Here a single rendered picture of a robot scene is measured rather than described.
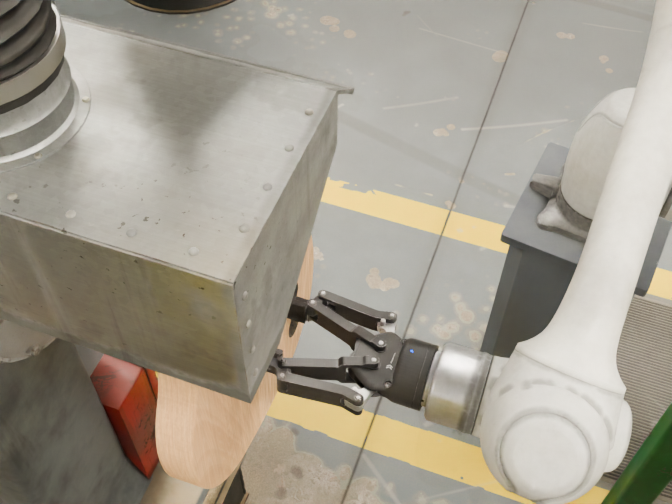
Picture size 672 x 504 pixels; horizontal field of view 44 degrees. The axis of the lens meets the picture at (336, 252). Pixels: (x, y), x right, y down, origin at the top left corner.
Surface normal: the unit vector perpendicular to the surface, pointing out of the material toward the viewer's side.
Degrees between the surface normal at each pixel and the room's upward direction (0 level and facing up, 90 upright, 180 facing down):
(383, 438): 0
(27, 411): 90
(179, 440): 67
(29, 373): 90
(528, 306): 90
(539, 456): 46
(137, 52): 0
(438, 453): 0
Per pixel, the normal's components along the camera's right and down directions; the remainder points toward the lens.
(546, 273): -0.46, 0.70
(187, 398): -0.33, 0.41
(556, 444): -0.27, 0.11
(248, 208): 0.00, -0.61
